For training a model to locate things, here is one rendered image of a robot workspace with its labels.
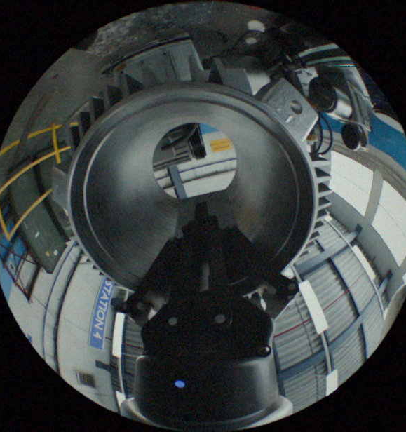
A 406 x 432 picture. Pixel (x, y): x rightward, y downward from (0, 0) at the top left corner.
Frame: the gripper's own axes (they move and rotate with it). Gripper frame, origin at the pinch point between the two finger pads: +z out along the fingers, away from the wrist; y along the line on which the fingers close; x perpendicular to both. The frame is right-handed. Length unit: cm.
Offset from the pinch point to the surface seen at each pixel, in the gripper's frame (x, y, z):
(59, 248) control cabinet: -41, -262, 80
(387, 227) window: -221, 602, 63
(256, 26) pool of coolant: 59, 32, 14
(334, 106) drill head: 30, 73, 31
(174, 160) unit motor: 7.4, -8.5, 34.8
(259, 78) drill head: 32.4, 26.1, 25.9
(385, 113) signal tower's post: 13.9, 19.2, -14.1
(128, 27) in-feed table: 45.3, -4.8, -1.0
